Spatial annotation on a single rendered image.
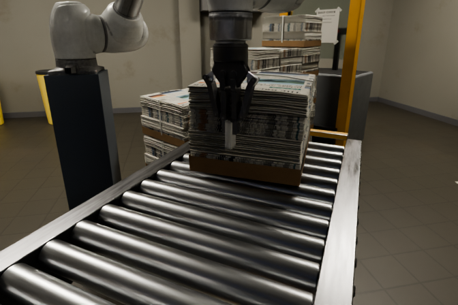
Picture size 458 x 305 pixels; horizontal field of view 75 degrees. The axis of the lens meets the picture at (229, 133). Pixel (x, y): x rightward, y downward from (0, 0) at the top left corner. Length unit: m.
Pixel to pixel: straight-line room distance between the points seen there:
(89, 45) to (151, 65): 3.46
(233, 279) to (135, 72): 4.46
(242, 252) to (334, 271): 0.15
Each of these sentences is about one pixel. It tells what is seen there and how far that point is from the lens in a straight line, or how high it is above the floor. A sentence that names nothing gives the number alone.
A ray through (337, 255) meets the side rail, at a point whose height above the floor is 0.80.
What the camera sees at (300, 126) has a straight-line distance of 0.69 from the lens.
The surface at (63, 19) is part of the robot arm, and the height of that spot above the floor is 1.20.
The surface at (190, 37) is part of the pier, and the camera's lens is 4.67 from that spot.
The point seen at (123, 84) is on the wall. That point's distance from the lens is 4.87.
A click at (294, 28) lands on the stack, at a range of 2.38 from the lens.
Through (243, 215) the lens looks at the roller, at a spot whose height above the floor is 0.78.
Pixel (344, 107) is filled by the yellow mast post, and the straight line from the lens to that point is 2.82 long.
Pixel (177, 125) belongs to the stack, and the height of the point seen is 0.72.
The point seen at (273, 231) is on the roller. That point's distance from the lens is 0.59.
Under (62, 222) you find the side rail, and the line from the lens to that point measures 0.69.
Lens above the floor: 1.15
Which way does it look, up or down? 18 degrees down
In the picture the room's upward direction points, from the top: straight up
